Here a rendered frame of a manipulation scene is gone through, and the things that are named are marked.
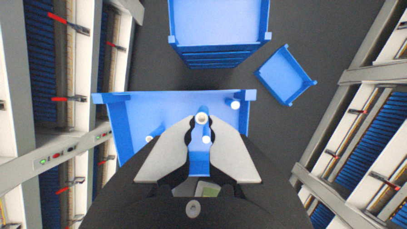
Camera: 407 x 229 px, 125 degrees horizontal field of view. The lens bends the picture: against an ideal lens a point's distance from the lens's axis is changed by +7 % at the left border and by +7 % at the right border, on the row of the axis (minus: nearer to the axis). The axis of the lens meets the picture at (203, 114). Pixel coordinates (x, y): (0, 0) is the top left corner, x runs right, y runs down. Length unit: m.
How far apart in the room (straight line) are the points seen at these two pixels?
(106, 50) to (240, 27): 0.67
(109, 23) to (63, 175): 0.78
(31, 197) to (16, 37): 0.51
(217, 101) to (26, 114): 0.56
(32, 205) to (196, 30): 0.85
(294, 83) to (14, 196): 1.34
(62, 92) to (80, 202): 0.62
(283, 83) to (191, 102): 0.73
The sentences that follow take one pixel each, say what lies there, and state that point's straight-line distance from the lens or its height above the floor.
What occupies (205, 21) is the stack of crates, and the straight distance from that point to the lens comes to 0.49.
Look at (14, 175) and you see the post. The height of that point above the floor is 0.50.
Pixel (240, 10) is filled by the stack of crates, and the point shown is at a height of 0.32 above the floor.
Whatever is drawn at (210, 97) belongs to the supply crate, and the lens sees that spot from 0.27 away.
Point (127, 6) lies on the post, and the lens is 0.84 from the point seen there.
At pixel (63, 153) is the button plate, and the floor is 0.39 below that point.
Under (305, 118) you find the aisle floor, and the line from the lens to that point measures 1.05.
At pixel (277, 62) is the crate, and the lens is 0.89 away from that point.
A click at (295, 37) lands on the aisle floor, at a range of 0.98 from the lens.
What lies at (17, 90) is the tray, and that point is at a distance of 0.58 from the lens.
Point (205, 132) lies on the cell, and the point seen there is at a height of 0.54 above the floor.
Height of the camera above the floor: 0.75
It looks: 77 degrees down
